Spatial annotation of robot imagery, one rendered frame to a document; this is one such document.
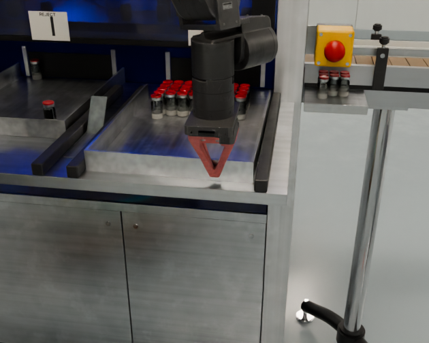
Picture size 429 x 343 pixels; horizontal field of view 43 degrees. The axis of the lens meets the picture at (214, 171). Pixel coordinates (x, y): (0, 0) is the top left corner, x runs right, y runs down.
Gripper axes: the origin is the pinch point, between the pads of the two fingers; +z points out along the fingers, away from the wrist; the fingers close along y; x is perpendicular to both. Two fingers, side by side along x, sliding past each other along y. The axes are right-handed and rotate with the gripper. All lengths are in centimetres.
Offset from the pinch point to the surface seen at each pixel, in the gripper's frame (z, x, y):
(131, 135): 1.7, 17.3, 15.7
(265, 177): 0.1, -7.5, -0.8
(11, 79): 1, 53, 42
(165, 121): 1.8, 12.8, 23.0
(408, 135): 93, -81, 241
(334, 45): -10.5, -18.0, 34.8
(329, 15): 72, -43, 497
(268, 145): 0.2, -7.3, 10.6
